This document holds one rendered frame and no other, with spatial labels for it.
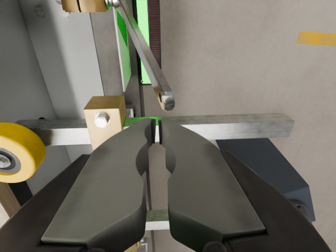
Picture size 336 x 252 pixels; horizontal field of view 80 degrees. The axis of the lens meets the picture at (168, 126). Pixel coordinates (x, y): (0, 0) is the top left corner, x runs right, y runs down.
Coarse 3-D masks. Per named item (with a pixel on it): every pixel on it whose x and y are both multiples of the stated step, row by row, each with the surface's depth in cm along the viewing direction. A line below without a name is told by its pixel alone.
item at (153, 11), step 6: (150, 0) 35; (156, 0) 35; (150, 6) 36; (156, 6) 36; (150, 12) 36; (156, 12) 36; (150, 18) 37; (156, 18) 37; (150, 24) 37; (156, 24) 37; (150, 30) 38; (156, 30) 38; (150, 36) 38; (156, 36) 38; (150, 42) 39; (156, 42) 39; (150, 48) 39; (156, 48) 39; (156, 54) 40; (156, 60) 40
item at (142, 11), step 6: (138, 0) 35; (144, 0) 35; (138, 6) 36; (144, 6) 36; (138, 12) 36; (144, 12) 36; (138, 18) 37; (144, 18) 37; (138, 24) 37; (144, 24) 37; (144, 30) 38; (144, 36) 38; (144, 72) 42; (144, 78) 42
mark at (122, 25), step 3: (117, 12) 29; (117, 15) 29; (120, 15) 31; (117, 18) 29; (120, 18) 31; (117, 21) 29; (120, 21) 31; (123, 21) 34; (120, 24) 31; (123, 24) 34; (120, 27) 31; (123, 27) 33; (120, 30) 31; (123, 30) 33; (123, 33) 33; (123, 36) 33; (126, 36) 36; (126, 39) 36; (126, 42) 36; (126, 45) 36
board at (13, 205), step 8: (0, 184) 31; (0, 192) 31; (8, 192) 32; (0, 200) 31; (8, 200) 32; (16, 200) 34; (0, 208) 31; (8, 208) 32; (16, 208) 34; (0, 216) 32; (8, 216) 32; (0, 224) 33
